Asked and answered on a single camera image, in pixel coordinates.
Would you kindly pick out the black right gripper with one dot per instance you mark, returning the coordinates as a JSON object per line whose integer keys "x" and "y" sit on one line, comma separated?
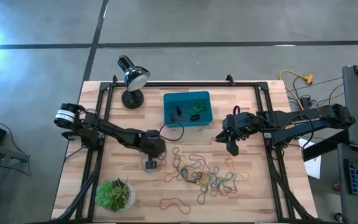
{"x": 242, "y": 124}

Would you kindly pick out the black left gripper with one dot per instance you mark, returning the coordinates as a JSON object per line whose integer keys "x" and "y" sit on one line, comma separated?
{"x": 154, "y": 144}

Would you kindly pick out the yellow rubber band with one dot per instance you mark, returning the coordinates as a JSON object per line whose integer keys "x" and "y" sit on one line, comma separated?
{"x": 213, "y": 193}
{"x": 204, "y": 180}
{"x": 166, "y": 174}

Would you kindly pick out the brown rubber band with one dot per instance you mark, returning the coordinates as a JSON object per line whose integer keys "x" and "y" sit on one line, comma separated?
{"x": 175, "y": 148}

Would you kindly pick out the long red rubber band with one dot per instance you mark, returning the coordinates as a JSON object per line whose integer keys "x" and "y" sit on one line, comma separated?
{"x": 174, "y": 198}

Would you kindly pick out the blue rubber band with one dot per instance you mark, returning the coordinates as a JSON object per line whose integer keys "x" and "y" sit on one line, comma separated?
{"x": 235, "y": 183}

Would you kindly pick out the small black rubber band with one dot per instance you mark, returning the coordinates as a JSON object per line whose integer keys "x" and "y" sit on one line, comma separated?
{"x": 191, "y": 118}

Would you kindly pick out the green rubber band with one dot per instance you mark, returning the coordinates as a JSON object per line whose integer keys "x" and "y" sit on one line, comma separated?
{"x": 197, "y": 109}

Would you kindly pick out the thin black rubber band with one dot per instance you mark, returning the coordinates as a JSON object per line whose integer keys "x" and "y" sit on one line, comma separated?
{"x": 194, "y": 181}

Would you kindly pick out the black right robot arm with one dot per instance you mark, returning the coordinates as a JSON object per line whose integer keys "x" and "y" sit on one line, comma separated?
{"x": 306, "y": 119}

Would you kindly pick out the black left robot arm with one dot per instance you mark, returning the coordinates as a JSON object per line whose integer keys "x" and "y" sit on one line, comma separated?
{"x": 120, "y": 135}

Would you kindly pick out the dark purple rubber band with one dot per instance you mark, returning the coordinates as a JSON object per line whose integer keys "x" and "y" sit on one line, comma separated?
{"x": 201, "y": 201}

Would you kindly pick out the blue plastic bin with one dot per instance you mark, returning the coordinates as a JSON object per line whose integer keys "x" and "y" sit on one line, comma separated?
{"x": 169, "y": 99}

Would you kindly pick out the potted green plant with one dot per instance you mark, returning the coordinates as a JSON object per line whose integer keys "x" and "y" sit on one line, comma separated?
{"x": 113, "y": 194}

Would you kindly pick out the black power strip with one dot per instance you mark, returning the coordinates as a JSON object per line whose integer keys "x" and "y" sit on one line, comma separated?
{"x": 306, "y": 101}

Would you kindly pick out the black desk lamp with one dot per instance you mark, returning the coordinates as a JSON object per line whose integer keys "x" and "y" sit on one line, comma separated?
{"x": 134, "y": 77}

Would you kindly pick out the white paper sheet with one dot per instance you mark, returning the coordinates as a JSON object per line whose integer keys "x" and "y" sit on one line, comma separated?
{"x": 314, "y": 165}

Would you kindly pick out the black desk bar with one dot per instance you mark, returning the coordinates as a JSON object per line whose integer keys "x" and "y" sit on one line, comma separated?
{"x": 322, "y": 147}

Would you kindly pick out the small red object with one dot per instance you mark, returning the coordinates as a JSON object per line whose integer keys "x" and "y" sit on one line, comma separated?
{"x": 337, "y": 187}

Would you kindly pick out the dark side desk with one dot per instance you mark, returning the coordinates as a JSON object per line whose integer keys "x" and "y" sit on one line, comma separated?
{"x": 353, "y": 208}

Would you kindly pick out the black floor stand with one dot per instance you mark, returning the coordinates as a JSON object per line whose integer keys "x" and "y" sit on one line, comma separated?
{"x": 8, "y": 154}

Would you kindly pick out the black frame clamp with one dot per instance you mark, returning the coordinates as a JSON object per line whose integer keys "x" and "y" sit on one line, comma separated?
{"x": 229, "y": 79}
{"x": 114, "y": 79}

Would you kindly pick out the black aluminium table frame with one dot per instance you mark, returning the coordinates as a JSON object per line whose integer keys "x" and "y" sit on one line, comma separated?
{"x": 197, "y": 84}

